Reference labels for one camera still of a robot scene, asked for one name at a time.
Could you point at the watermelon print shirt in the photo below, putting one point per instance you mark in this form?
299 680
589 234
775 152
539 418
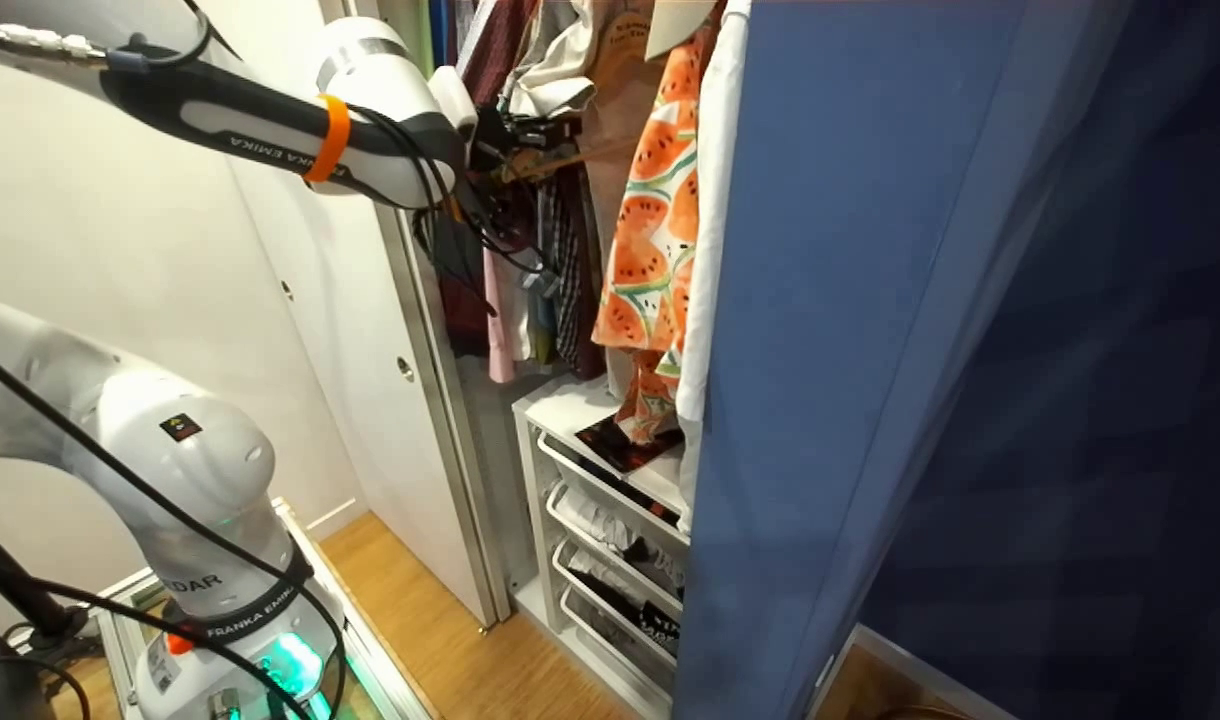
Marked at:
654 248

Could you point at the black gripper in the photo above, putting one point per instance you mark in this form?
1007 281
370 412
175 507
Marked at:
508 151

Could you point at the black tripod stand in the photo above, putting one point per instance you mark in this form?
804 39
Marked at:
23 690

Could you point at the blue curtain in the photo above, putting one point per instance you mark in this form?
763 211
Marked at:
967 366

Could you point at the hanging checked clothes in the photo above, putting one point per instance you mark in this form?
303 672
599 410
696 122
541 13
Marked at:
521 264

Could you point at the white wardrobe sliding door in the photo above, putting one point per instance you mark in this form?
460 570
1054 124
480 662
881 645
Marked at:
361 287

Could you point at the white drawer unit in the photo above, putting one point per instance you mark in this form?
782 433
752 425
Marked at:
610 545

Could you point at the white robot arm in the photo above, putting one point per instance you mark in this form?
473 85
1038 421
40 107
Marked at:
183 471

